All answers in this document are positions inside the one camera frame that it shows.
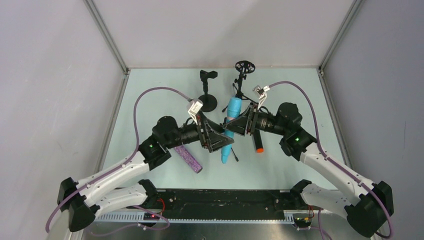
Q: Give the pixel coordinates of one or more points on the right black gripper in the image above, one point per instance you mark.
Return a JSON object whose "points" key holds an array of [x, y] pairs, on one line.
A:
{"points": [[250, 120]]}

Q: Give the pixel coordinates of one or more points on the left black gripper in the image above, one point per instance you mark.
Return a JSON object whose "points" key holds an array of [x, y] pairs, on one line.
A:
{"points": [[203, 131]]}

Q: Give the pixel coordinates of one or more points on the blue microphone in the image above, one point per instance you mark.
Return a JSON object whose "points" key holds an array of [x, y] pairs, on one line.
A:
{"points": [[233, 111]]}

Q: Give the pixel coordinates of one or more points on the small black tripod stand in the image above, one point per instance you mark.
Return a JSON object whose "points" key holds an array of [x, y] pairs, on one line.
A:
{"points": [[234, 155]]}

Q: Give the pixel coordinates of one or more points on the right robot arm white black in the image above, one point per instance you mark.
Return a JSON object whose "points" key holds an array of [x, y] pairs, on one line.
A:
{"points": [[366, 205]]}

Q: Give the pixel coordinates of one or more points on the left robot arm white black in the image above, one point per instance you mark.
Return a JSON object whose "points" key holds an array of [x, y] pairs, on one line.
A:
{"points": [[90, 197]]}

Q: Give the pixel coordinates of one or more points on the black round base mic stand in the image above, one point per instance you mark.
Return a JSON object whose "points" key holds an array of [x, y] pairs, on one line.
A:
{"points": [[209, 101]]}

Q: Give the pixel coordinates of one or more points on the black microphone orange end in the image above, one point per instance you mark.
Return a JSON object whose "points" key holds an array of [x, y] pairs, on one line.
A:
{"points": [[257, 142]]}

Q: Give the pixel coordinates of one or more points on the purple glitter microphone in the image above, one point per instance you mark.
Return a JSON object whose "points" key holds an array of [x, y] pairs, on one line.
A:
{"points": [[189, 159]]}

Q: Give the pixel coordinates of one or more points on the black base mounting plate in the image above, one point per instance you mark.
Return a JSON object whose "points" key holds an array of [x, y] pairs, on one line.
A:
{"points": [[207, 204]]}

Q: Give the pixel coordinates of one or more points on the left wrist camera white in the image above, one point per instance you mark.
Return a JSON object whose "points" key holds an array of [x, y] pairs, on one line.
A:
{"points": [[193, 108]]}

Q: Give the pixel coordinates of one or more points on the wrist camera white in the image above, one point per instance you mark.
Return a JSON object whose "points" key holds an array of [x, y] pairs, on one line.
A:
{"points": [[193, 108], [261, 93]]}

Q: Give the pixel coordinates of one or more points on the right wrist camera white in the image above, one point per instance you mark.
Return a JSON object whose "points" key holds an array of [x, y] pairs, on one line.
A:
{"points": [[261, 93]]}

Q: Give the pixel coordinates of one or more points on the black tripod shock mount stand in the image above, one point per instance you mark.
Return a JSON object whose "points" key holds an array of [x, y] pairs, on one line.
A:
{"points": [[244, 67]]}

